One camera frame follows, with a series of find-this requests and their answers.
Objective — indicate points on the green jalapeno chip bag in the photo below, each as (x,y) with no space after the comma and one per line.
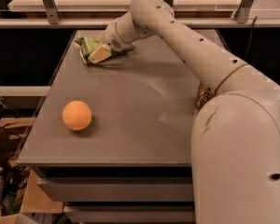
(87,45)

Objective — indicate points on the orange fruit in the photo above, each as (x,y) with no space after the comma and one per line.
(77,116)

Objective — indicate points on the metal railing frame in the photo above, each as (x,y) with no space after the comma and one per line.
(98,13)

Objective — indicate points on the grey drawer cabinet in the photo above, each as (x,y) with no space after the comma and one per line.
(132,163)

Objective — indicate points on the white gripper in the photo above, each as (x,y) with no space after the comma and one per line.
(109,39)

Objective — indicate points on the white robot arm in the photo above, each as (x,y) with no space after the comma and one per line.
(235,141)

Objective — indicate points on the brown cardboard box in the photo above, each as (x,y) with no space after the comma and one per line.
(35,201)

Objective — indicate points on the gold soda can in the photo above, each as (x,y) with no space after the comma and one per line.
(204,94)

